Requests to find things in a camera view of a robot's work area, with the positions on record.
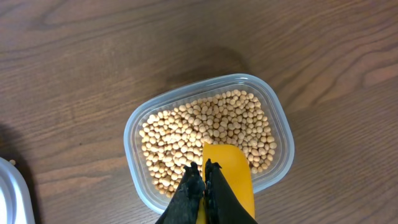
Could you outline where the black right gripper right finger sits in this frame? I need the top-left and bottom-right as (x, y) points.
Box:
(204, 159), (257, 224)

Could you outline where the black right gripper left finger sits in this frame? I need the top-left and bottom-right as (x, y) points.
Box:
(155, 162), (205, 224)

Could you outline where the yellow plastic scoop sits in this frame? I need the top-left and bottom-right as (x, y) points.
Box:
(197, 143), (255, 224)

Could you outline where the white digital kitchen scale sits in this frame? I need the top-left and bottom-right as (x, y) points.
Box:
(1, 158), (35, 224)

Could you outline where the pile of soybeans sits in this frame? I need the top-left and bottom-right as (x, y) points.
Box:
(139, 90), (277, 197)

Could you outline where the clear plastic container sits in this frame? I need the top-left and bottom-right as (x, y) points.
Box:
(124, 73), (295, 214)

